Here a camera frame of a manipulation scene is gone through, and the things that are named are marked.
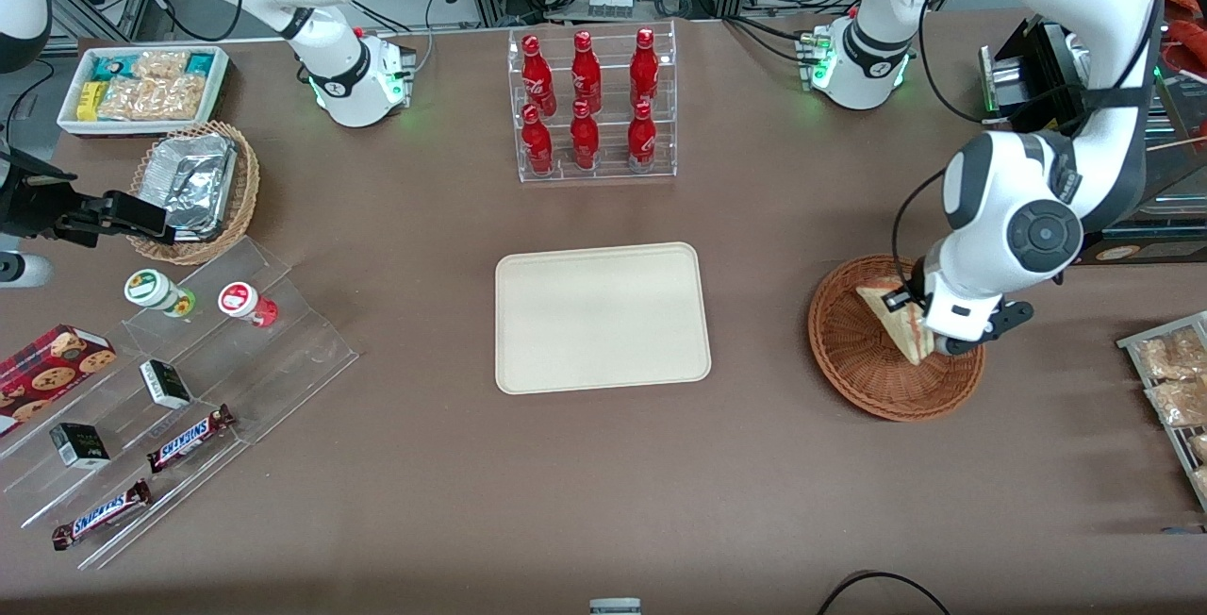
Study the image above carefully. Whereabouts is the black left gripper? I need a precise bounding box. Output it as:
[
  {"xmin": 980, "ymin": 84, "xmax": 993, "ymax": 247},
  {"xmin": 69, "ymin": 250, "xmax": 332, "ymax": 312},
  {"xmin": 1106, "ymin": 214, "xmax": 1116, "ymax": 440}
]
[{"xmin": 885, "ymin": 284, "xmax": 1035, "ymax": 358}]

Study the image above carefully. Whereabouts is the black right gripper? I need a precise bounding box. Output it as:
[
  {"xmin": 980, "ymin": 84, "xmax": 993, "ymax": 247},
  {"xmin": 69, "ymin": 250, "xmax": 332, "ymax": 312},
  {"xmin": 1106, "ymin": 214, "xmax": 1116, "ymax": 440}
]
[{"xmin": 0, "ymin": 151, "xmax": 178, "ymax": 246}]

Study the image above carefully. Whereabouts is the triangular sandwich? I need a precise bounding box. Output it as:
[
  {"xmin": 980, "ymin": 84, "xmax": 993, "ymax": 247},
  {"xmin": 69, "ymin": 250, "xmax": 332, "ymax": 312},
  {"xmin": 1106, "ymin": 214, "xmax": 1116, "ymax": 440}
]
[{"xmin": 856, "ymin": 283, "xmax": 936, "ymax": 368}]

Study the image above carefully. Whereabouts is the round brown wicker basket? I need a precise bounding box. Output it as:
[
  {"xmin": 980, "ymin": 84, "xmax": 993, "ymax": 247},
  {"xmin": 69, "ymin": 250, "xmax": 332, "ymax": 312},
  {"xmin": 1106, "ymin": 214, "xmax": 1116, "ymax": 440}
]
[{"xmin": 808, "ymin": 255, "xmax": 986, "ymax": 424}]

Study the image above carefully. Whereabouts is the oval tan wicker basket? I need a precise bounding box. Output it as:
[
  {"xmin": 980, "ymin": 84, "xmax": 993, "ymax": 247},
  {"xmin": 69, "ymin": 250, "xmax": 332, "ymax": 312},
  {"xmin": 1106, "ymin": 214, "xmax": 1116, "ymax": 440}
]
[{"xmin": 127, "ymin": 120, "xmax": 261, "ymax": 266}]

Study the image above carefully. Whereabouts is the grey metal rack tray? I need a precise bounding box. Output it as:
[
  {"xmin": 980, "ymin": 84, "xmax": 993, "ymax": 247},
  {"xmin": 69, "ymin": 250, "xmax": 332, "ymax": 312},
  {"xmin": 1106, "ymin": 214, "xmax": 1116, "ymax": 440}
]
[{"xmin": 1116, "ymin": 310, "xmax": 1207, "ymax": 513}]

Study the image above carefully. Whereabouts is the beige rectangular serving tray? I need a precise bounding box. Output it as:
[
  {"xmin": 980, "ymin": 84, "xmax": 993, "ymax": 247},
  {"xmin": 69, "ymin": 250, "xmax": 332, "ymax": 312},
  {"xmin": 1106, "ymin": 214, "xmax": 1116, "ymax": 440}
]
[{"xmin": 495, "ymin": 241, "xmax": 713, "ymax": 396}]

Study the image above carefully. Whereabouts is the silver foil container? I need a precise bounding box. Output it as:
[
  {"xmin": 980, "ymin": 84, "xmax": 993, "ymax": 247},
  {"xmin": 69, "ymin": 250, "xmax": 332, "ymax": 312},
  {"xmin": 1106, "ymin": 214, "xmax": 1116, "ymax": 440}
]
[{"xmin": 141, "ymin": 132, "xmax": 239, "ymax": 242}]

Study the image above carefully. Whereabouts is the white cup green label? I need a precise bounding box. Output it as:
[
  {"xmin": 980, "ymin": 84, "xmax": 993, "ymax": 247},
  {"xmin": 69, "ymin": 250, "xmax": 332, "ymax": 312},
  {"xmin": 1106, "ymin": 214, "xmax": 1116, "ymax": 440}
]
[{"xmin": 124, "ymin": 268, "xmax": 197, "ymax": 318}]

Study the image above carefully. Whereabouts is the white rectangular snack bin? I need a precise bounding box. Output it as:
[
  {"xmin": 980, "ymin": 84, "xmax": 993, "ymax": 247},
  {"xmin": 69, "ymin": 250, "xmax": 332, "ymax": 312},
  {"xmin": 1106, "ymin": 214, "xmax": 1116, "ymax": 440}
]
[{"xmin": 57, "ymin": 44, "xmax": 231, "ymax": 139}]

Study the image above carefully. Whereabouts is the large clear nut bag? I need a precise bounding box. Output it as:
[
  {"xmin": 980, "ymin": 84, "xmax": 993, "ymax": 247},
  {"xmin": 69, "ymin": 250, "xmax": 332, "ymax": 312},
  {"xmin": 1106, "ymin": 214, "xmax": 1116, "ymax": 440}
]
[{"xmin": 98, "ymin": 74, "xmax": 207, "ymax": 123}]

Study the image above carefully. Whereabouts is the white cup red label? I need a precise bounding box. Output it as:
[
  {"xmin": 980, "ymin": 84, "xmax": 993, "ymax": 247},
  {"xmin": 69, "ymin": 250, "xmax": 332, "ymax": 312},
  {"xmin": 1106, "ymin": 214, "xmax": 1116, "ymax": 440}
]
[{"xmin": 217, "ymin": 281, "xmax": 279, "ymax": 328}]

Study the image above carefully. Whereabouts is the small clear nut bag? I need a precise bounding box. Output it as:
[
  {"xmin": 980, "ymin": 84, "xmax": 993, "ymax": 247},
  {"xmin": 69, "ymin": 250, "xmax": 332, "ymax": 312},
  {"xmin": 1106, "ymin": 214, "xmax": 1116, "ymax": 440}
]
[{"xmin": 132, "ymin": 50, "xmax": 190, "ymax": 80}]

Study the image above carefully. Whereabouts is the small black carton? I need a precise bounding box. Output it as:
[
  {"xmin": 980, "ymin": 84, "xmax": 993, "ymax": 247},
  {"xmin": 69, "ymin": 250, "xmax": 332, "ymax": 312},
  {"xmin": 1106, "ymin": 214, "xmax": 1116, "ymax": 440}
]
[
  {"xmin": 139, "ymin": 358, "xmax": 193, "ymax": 410},
  {"xmin": 49, "ymin": 422, "xmax": 112, "ymax": 471}
]

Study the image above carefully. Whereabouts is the red cookie box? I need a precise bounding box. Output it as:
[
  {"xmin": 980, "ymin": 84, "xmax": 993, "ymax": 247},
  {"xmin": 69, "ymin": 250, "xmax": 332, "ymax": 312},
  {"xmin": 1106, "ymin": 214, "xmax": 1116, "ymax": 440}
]
[{"xmin": 0, "ymin": 324, "xmax": 118, "ymax": 438}]

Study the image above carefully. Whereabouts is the clear acrylic stepped shelf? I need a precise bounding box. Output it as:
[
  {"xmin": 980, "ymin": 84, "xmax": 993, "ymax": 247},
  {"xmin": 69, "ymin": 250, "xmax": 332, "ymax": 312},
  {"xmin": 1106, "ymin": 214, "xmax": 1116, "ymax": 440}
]
[{"xmin": 0, "ymin": 236, "xmax": 360, "ymax": 572}]

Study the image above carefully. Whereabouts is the brown Snickers bar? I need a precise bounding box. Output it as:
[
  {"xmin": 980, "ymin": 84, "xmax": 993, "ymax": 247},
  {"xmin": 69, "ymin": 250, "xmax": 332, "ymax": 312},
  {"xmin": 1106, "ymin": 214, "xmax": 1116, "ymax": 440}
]
[
  {"xmin": 52, "ymin": 478, "xmax": 153, "ymax": 552},
  {"xmin": 146, "ymin": 404, "xmax": 238, "ymax": 475}
]

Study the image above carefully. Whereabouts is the black machine yellow panel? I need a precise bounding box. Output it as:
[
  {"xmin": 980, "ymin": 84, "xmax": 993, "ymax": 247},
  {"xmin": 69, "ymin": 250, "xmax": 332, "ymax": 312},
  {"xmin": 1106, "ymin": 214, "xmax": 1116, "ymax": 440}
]
[{"xmin": 979, "ymin": 16, "xmax": 1207, "ymax": 268}]

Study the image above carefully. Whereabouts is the red cola bottle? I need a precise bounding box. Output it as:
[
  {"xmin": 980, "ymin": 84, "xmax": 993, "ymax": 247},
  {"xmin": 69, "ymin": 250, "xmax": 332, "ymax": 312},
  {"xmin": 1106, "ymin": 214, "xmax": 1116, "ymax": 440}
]
[
  {"xmin": 521, "ymin": 104, "xmax": 555, "ymax": 177},
  {"xmin": 626, "ymin": 100, "xmax": 659, "ymax": 174},
  {"xmin": 570, "ymin": 100, "xmax": 602, "ymax": 172},
  {"xmin": 521, "ymin": 34, "xmax": 557, "ymax": 118},
  {"xmin": 629, "ymin": 27, "xmax": 661, "ymax": 110},
  {"xmin": 570, "ymin": 30, "xmax": 604, "ymax": 114}
]

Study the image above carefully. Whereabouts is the clear acrylic bottle rack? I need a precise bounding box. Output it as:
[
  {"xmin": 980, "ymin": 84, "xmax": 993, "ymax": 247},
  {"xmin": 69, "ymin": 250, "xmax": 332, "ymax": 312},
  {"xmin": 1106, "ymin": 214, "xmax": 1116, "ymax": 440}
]
[{"xmin": 507, "ymin": 20, "xmax": 679, "ymax": 185}]

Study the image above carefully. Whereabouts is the red orange bag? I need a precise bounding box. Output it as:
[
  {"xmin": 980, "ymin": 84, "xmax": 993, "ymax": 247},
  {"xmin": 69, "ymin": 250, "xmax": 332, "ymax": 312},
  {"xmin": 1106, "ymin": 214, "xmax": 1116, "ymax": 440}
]
[{"xmin": 1162, "ymin": 0, "xmax": 1207, "ymax": 79}]

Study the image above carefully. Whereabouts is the black looped cable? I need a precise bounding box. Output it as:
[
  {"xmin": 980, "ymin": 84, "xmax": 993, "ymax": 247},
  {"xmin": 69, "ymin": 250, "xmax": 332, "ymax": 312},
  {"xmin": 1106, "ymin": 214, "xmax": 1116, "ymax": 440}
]
[{"xmin": 816, "ymin": 570, "xmax": 954, "ymax": 615}]

